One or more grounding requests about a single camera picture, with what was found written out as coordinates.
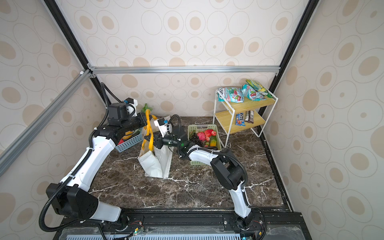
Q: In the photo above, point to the yellow green snack bag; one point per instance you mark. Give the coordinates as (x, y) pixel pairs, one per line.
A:
(259, 88)

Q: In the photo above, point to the blue perforated basket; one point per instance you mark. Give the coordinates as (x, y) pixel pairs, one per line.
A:
(130, 140)

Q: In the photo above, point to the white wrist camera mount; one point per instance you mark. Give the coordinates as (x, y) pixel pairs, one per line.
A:
(131, 105)
(163, 125)

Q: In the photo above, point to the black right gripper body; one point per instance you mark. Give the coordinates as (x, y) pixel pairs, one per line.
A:
(169, 140)

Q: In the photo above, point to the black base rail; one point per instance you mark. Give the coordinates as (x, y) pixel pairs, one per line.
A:
(264, 224)

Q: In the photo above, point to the diagonal aluminium frame bar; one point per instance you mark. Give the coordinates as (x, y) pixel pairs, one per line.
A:
(25, 138)

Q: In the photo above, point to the black grape bunch toy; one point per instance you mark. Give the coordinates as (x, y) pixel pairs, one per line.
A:
(196, 140)

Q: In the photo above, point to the green orange mango toy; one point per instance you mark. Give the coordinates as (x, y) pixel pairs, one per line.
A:
(213, 141)

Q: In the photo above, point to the horizontal aluminium frame bar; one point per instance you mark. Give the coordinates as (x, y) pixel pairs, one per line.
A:
(185, 70)

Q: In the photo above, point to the white wire wooden shelf rack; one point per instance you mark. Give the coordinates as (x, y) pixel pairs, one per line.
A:
(225, 114)

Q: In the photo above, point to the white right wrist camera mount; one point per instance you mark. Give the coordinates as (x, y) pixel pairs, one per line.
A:
(163, 125)

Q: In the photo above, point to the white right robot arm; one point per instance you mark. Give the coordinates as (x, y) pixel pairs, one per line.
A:
(228, 170)

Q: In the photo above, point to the pink dragon fruit toy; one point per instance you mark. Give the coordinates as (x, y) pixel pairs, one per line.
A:
(201, 136)

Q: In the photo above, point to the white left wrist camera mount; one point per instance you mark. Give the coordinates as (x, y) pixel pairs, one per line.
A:
(131, 105)

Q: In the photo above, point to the teal candy snack bag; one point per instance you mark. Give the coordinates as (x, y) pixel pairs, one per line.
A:
(251, 94)

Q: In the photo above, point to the red apple toy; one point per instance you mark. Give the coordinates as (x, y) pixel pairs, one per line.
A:
(208, 133)

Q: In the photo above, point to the green candy snack bag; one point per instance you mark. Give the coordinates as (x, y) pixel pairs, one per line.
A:
(231, 94)

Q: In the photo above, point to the blue candy packet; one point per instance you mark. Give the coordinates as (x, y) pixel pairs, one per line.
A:
(240, 120)

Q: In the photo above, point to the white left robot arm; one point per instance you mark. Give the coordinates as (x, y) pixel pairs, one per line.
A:
(71, 197)

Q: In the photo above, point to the white canvas grocery bag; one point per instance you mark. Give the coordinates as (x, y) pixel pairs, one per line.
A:
(155, 162)

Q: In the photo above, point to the light green perforated basket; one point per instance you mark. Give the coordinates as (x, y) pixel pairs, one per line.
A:
(201, 128)

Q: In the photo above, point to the brown chocolate bar packet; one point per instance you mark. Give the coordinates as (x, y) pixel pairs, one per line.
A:
(249, 118)

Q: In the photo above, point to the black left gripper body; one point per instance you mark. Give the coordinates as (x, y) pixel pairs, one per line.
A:
(134, 122)

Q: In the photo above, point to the white daikon radish toy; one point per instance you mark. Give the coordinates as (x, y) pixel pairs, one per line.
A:
(146, 107)

